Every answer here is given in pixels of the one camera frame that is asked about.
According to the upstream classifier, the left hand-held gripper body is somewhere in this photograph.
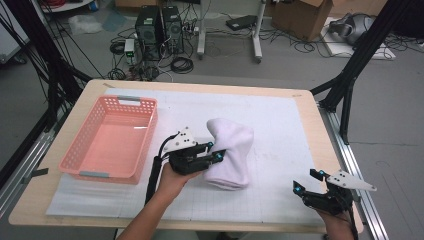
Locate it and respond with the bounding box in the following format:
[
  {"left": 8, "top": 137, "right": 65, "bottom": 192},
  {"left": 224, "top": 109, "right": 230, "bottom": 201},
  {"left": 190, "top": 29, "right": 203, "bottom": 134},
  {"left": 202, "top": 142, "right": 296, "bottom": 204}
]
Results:
[{"left": 163, "top": 126, "right": 210, "bottom": 177}]

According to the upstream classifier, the white cabinet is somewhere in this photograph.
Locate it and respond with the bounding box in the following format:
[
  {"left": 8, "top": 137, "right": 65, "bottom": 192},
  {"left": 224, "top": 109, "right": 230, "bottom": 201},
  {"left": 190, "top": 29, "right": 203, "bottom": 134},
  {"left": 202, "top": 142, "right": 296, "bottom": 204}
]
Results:
[{"left": 0, "top": 0, "right": 31, "bottom": 64}]

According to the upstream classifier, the pink plastic basket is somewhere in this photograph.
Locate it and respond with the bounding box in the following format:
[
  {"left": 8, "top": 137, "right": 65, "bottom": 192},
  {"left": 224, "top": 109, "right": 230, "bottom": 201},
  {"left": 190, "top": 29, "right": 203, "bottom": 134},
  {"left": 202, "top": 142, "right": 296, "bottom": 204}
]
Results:
[{"left": 58, "top": 94, "right": 159, "bottom": 185}]

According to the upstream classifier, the coiled black cable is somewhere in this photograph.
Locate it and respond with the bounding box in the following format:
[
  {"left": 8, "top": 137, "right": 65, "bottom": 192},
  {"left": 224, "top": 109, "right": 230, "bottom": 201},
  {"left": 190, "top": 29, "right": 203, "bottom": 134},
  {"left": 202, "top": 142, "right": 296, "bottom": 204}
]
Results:
[
  {"left": 109, "top": 41, "right": 126, "bottom": 56},
  {"left": 170, "top": 56, "right": 195, "bottom": 75},
  {"left": 107, "top": 67, "right": 127, "bottom": 81}
]

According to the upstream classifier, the grey rounded device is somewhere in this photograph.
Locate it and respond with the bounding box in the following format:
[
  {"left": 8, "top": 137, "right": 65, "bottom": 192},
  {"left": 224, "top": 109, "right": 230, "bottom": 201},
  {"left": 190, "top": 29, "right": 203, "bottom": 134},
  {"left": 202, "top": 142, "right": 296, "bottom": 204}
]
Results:
[{"left": 328, "top": 12, "right": 377, "bottom": 46}]

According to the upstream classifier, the open cardboard box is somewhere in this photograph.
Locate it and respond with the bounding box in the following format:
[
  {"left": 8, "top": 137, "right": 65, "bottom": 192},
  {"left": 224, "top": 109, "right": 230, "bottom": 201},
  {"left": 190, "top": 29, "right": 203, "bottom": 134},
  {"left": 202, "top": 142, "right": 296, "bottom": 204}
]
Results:
[{"left": 270, "top": 0, "right": 334, "bottom": 43}]

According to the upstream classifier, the black flat box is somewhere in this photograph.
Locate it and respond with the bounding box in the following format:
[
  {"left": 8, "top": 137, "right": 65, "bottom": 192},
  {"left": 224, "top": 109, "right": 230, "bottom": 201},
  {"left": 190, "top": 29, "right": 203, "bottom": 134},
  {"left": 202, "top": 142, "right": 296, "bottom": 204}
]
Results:
[{"left": 225, "top": 14, "right": 258, "bottom": 32}]

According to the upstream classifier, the teal sheet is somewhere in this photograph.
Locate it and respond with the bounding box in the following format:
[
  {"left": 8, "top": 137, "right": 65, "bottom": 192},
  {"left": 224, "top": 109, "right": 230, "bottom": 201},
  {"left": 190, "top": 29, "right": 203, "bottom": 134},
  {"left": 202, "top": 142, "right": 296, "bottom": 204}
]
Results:
[{"left": 101, "top": 11, "right": 128, "bottom": 33}]

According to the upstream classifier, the black metal frame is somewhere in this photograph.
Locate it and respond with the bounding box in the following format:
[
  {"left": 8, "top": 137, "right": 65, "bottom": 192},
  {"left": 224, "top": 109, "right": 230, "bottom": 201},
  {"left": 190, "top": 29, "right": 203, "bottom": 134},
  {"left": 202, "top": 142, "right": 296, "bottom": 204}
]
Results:
[
  {"left": 309, "top": 0, "right": 414, "bottom": 146},
  {"left": 0, "top": 0, "right": 94, "bottom": 132}
]

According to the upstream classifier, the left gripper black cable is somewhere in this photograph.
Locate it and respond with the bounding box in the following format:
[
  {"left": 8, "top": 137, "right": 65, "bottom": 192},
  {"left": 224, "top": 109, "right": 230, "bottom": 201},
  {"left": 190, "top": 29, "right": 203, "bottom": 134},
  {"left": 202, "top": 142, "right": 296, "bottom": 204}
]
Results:
[{"left": 144, "top": 133, "right": 180, "bottom": 206}]

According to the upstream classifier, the white round table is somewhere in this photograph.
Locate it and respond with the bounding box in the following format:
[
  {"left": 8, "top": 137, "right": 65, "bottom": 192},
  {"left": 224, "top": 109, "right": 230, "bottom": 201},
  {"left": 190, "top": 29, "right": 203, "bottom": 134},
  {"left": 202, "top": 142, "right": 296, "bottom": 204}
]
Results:
[{"left": 39, "top": 0, "right": 95, "bottom": 14}]

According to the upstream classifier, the white flat board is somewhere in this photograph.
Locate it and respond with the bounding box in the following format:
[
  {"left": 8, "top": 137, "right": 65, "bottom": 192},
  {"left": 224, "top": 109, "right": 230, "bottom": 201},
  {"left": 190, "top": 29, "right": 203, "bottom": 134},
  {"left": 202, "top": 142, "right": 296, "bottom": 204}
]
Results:
[{"left": 320, "top": 16, "right": 397, "bottom": 61}]

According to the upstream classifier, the white grid mat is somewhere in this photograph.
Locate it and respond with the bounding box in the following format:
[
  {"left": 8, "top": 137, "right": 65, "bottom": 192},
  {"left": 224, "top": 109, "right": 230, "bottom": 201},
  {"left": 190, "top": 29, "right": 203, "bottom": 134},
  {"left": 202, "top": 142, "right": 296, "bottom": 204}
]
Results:
[{"left": 99, "top": 87, "right": 323, "bottom": 225}]

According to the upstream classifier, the black computer tower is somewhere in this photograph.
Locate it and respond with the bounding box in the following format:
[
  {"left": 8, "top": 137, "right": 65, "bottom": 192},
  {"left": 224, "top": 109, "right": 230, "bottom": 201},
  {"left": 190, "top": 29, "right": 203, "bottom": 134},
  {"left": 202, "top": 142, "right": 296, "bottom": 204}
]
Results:
[
  {"left": 134, "top": 4, "right": 164, "bottom": 63},
  {"left": 161, "top": 5, "right": 185, "bottom": 56}
]

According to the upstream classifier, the white stand frame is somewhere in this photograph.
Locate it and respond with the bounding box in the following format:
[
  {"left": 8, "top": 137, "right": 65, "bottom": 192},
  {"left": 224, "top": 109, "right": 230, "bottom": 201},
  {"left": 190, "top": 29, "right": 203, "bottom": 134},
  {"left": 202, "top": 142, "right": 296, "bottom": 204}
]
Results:
[{"left": 196, "top": 0, "right": 268, "bottom": 64}]

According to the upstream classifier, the lilac printed towel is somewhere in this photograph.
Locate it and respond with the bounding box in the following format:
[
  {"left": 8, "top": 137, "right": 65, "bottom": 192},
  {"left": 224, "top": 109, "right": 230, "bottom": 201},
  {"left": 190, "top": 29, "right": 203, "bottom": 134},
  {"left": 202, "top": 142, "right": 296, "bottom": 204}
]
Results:
[{"left": 202, "top": 117, "right": 255, "bottom": 192}]

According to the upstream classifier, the clear plastic bag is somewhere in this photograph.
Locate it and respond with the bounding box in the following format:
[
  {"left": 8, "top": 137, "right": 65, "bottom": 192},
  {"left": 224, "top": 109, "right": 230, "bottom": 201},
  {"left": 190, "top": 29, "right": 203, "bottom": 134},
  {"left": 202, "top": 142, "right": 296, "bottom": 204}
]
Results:
[{"left": 68, "top": 13, "right": 104, "bottom": 36}]

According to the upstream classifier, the person's right hand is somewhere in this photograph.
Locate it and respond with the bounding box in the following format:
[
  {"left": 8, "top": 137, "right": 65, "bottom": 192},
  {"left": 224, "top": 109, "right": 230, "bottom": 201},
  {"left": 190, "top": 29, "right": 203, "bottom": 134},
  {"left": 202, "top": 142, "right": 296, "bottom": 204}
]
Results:
[{"left": 316, "top": 209, "right": 357, "bottom": 240}]

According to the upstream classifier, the grey foam sheet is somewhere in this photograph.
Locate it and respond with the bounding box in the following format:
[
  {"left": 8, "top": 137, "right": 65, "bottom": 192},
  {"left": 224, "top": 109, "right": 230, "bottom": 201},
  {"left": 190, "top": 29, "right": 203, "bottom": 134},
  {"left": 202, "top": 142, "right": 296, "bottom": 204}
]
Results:
[{"left": 45, "top": 173, "right": 161, "bottom": 219}]

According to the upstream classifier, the aluminium rail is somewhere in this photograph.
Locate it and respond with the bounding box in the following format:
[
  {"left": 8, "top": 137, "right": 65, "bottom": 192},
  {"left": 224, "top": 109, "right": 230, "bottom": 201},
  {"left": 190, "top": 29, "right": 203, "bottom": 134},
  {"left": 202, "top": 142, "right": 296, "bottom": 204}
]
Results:
[
  {"left": 318, "top": 103, "right": 390, "bottom": 240},
  {"left": 0, "top": 109, "right": 65, "bottom": 218}
]

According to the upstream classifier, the small white box green light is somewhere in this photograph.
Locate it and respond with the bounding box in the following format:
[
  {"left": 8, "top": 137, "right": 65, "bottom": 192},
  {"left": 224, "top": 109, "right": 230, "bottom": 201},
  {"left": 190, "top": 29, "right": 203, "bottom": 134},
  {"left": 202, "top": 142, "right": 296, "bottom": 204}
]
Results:
[{"left": 123, "top": 38, "right": 136, "bottom": 64}]

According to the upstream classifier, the black rail bracket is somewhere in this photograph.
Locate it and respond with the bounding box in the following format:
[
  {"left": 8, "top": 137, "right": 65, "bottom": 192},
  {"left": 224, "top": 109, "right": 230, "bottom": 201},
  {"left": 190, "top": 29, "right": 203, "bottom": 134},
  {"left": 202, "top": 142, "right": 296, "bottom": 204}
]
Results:
[{"left": 21, "top": 167, "right": 50, "bottom": 185}]

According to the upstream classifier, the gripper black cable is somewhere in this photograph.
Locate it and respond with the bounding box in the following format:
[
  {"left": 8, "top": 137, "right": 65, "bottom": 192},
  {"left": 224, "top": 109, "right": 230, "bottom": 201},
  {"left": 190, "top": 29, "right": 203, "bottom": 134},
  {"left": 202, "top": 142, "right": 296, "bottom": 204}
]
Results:
[
  {"left": 144, "top": 133, "right": 180, "bottom": 206},
  {"left": 346, "top": 205, "right": 360, "bottom": 240}
]

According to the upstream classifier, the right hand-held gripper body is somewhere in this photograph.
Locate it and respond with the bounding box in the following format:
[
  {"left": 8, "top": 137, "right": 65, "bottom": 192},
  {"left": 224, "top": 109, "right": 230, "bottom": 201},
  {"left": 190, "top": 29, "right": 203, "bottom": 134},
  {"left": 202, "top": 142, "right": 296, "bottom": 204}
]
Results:
[{"left": 300, "top": 169, "right": 378, "bottom": 216}]

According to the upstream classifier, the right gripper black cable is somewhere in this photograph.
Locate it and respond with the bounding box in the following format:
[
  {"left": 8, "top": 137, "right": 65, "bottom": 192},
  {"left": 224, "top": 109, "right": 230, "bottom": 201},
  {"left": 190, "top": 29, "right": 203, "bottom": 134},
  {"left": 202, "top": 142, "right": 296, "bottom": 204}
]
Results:
[{"left": 346, "top": 205, "right": 360, "bottom": 240}]

